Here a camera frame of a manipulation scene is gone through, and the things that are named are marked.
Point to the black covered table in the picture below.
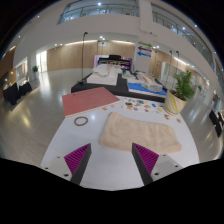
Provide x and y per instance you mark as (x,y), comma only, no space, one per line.
(25,88)
(11,94)

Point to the white architectural model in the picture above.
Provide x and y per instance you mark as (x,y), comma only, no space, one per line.
(103,76)

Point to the black display table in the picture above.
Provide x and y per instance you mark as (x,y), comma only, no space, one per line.
(116,88)

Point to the small wooden cutout piece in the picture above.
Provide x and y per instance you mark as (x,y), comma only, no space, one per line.
(178,120)
(166,116)
(104,108)

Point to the pink flat board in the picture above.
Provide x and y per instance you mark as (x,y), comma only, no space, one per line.
(88,100)

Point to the purple display panel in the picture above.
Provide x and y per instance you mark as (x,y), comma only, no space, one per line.
(113,61)

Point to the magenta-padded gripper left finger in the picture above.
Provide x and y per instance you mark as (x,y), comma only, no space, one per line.
(78,158)

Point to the purple arrow sign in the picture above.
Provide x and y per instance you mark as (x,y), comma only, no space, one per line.
(144,49)

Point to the beige fluffy towel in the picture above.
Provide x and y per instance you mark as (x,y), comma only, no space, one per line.
(140,133)

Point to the blue arrow sign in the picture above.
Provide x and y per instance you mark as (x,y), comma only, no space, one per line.
(144,54)

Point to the potted plant in striped pot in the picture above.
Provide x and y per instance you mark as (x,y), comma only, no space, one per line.
(173,101)

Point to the small distant potted plant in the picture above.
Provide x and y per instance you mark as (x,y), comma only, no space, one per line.
(35,69)

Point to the blue display board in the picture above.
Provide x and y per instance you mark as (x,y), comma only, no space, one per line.
(140,89)

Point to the green arrow sign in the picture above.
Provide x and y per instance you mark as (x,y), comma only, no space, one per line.
(145,44)

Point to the black microphone stand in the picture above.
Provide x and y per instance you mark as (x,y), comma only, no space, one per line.
(82,60)

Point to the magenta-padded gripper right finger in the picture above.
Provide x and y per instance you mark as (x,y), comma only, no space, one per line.
(146,160)

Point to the group of black chairs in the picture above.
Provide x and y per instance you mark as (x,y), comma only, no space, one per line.
(216,121)

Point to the white sheet with colourful stickers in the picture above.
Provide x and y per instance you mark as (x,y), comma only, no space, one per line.
(140,105)

